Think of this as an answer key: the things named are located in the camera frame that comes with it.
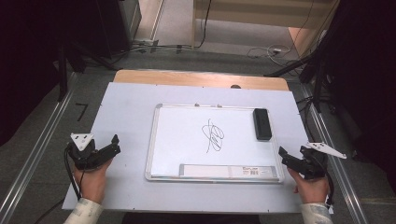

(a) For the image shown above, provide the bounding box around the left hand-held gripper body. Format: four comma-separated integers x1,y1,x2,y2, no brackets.
66,133,106,172

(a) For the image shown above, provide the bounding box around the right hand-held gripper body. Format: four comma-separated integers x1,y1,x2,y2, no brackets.
298,142,347,180

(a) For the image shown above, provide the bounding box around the black whiteboard eraser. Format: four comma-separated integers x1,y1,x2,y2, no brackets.
252,107,273,141

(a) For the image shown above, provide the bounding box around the person's right hand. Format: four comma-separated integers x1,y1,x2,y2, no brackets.
287,167,331,205

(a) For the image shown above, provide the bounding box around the person's left hand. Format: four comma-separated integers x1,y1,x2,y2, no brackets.
73,158,114,205

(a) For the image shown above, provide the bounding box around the white framed whiteboard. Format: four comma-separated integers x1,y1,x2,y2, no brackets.
144,103,285,184

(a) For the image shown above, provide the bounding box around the white paper label strip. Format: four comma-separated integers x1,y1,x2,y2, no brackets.
178,163,278,179

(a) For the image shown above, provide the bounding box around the black metal stand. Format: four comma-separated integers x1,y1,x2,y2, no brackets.
263,50,332,114
56,41,119,103

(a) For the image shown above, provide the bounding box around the wooden table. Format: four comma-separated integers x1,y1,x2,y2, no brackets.
112,69,290,92

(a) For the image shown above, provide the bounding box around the grey power strip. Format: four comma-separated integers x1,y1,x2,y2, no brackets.
133,37,161,53

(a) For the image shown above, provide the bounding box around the dark cabinet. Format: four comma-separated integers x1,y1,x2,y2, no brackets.
92,0,143,60

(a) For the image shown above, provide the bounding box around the beige wooden furniture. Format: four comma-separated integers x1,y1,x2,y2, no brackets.
191,0,341,58

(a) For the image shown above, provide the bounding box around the left hand-held gripper cable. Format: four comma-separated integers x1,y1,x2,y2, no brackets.
63,145,87,201

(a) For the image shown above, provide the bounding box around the hand-held gripper cable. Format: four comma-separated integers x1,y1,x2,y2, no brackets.
322,171,336,207
63,145,87,201

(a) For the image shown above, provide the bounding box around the aluminium floor rail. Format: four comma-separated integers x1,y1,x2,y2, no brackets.
0,72,78,224
299,83,370,224

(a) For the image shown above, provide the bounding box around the right hand-held gripper cable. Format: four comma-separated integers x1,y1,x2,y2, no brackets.
322,171,336,207

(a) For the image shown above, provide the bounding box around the white floor cable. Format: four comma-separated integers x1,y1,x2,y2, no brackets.
247,44,293,67

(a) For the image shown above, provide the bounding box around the black hanging cable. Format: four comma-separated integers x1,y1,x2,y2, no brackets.
190,0,213,50

